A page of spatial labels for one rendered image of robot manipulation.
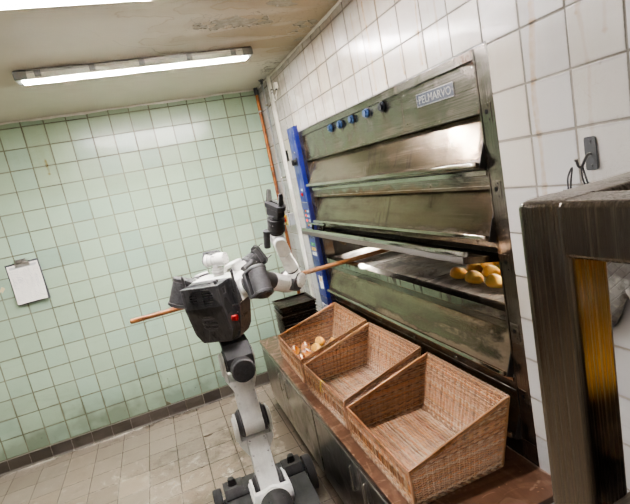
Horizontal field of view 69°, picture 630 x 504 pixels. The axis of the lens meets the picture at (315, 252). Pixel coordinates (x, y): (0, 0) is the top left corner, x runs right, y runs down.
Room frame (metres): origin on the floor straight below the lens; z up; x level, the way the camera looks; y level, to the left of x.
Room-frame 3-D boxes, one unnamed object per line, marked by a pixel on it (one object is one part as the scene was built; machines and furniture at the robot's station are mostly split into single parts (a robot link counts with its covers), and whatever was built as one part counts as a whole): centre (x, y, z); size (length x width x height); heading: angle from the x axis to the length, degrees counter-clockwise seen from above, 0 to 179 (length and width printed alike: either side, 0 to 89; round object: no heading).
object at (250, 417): (2.22, 0.50, 0.78); 0.18 x 0.15 x 0.47; 108
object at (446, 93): (2.45, -0.39, 1.99); 1.80 x 0.08 x 0.21; 18
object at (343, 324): (2.91, 0.07, 0.72); 0.56 x 0.49 x 0.28; 17
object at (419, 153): (2.44, -0.36, 1.80); 1.79 x 0.11 x 0.19; 18
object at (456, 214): (2.44, -0.36, 1.54); 1.79 x 0.11 x 0.19; 18
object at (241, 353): (2.15, 0.48, 1.00); 0.28 x 0.13 x 0.18; 18
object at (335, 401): (2.34, -0.11, 0.72); 0.56 x 0.49 x 0.28; 20
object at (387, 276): (2.45, -0.38, 1.16); 1.80 x 0.06 x 0.04; 18
